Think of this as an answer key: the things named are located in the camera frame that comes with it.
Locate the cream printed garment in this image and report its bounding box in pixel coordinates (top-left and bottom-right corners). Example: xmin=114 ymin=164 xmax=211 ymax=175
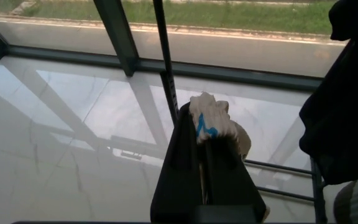
xmin=188 ymin=91 xmax=272 ymax=222

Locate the black clothes rack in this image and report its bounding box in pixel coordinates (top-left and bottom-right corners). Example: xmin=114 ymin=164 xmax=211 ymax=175
xmin=152 ymin=0 xmax=329 ymax=223

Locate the black garment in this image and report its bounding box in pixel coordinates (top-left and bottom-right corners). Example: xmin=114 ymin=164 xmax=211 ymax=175
xmin=298 ymin=0 xmax=358 ymax=187

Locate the window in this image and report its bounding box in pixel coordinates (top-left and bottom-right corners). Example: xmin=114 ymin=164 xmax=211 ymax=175
xmin=0 ymin=0 xmax=349 ymax=93

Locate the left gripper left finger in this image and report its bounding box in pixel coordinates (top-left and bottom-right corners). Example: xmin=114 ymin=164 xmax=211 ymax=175
xmin=149 ymin=101 xmax=204 ymax=222

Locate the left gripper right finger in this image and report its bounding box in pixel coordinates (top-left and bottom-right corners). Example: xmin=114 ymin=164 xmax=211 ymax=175
xmin=201 ymin=136 xmax=267 ymax=222

